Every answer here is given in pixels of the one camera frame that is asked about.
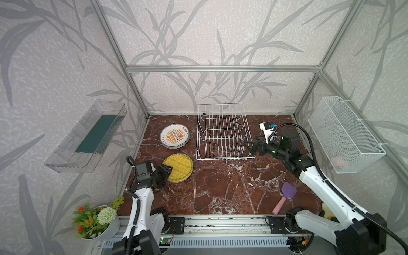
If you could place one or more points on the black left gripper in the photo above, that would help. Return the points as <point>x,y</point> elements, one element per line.
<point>164,171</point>

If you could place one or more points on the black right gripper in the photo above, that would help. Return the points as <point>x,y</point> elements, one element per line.
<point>262,144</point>

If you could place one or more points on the beige patterned plate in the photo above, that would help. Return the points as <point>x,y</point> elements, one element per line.
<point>178,160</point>
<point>180,174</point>

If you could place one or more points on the white wire dish rack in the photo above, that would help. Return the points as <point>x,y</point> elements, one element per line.
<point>222,130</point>

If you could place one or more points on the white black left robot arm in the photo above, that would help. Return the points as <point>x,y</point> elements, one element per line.
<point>142,235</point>

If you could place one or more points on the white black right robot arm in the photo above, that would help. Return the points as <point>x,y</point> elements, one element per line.
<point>356,231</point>

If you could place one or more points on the purple pink spatula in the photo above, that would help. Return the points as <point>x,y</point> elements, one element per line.
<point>289,191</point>

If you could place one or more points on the green lit circuit board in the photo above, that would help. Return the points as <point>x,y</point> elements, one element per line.
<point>165,241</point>

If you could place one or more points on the green mat in shelf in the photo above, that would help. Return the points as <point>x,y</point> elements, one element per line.
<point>97,140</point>

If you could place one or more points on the potted artificial flowers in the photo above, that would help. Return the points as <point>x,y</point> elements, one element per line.
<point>97,223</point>

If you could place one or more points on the pink object in basket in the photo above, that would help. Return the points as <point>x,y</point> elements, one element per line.
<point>338,162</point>

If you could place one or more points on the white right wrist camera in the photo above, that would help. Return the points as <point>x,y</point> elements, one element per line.
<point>269,131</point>

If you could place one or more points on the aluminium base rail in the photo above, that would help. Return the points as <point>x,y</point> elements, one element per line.
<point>228,231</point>

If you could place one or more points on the clear plastic wall shelf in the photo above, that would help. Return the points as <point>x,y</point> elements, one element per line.
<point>64,159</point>

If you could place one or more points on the white mesh wall basket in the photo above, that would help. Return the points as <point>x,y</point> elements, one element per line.
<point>342,133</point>

